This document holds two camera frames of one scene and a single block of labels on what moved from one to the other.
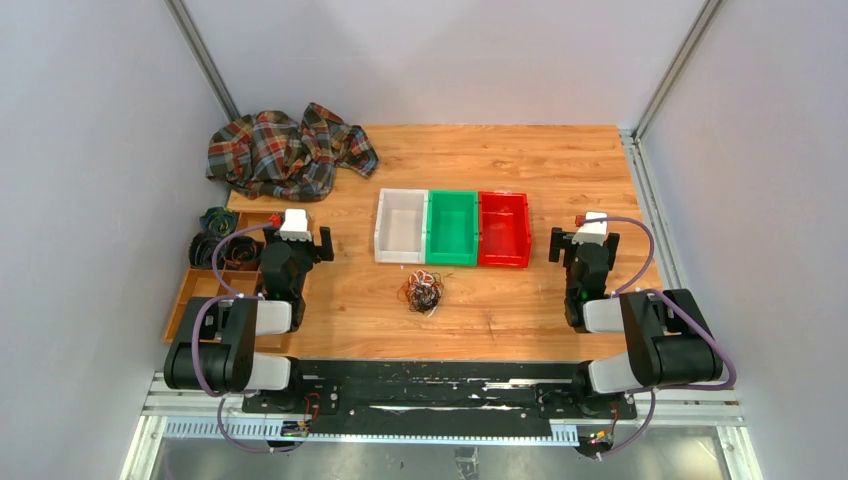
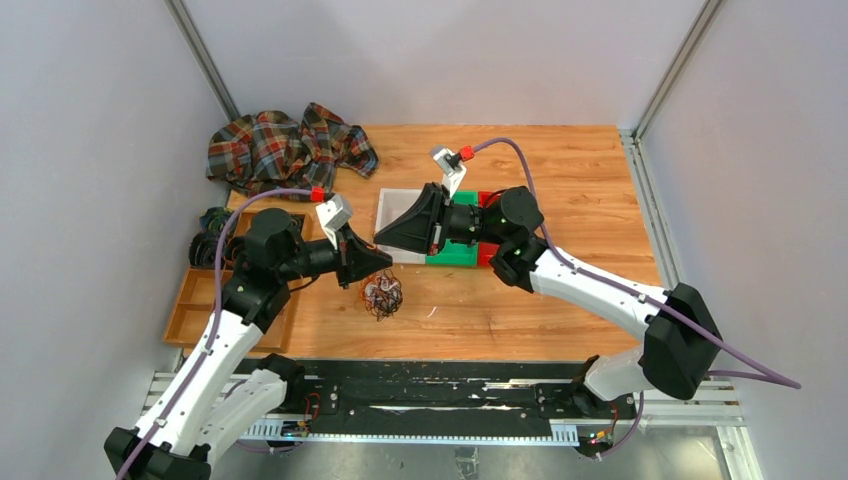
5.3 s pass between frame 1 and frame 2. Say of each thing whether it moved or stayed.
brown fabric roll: stayed
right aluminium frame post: stayed
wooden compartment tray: stayed
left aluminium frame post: stayed
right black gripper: moved
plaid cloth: stayed
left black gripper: moved
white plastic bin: stayed
